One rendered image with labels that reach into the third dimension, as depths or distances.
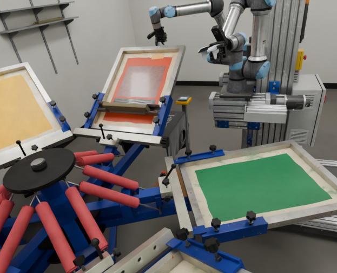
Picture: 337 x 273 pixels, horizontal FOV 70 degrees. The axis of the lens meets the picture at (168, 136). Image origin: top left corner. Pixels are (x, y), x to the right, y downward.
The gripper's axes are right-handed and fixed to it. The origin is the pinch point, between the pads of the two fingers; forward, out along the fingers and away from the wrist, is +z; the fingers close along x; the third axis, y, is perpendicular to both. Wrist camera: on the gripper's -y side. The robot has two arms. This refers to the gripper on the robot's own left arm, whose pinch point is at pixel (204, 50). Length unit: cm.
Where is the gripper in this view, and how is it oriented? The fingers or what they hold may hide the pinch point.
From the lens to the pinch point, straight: 122.3
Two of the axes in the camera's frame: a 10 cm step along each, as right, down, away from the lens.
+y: 2.2, 8.8, 4.3
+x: -7.1, -1.6, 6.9
